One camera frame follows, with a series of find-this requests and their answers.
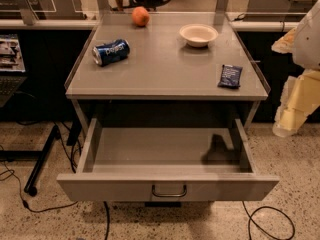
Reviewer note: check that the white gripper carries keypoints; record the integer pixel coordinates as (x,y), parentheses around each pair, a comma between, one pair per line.
(309,44)

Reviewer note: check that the grey top drawer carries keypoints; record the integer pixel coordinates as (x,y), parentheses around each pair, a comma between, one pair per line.
(166,165)

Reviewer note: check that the grey drawer cabinet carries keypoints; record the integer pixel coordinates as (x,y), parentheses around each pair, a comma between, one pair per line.
(161,66)

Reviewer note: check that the dark blue snack packet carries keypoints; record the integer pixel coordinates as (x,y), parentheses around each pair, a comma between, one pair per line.
(230,77)

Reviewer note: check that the white bowl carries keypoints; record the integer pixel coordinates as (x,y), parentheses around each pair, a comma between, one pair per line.
(198,35)

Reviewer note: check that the orange fruit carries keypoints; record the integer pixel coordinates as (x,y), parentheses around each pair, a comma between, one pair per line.
(140,16)

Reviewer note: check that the blue pepsi can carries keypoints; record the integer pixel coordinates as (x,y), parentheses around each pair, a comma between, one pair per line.
(112,52)

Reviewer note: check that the black desk leg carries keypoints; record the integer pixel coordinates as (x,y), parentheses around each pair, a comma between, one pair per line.
(38,155)

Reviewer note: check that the laptop computer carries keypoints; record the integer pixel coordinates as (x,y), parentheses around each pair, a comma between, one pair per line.
(12,69)

